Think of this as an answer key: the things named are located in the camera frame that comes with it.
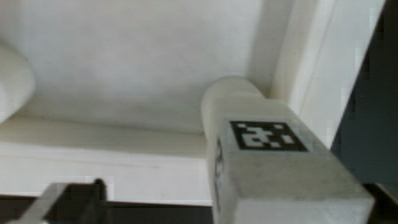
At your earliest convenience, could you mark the white leg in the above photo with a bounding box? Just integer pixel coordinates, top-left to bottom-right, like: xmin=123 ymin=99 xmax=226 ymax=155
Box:
xmin=201 ymin=77 xmax=375 ymax=224

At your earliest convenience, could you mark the white square tabletop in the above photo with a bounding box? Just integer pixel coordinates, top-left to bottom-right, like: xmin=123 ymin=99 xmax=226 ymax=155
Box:
xmin=0 ymin=0 xmax=386 ymax=205

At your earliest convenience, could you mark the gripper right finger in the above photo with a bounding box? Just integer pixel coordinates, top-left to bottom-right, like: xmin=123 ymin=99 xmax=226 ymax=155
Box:
xmin=365 ymin=183 xmax=398 ymax=224

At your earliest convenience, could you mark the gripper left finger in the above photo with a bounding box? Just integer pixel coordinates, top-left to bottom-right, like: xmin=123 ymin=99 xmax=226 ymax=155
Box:
xmin=11 ymin=179 xmax=110 ymax=224

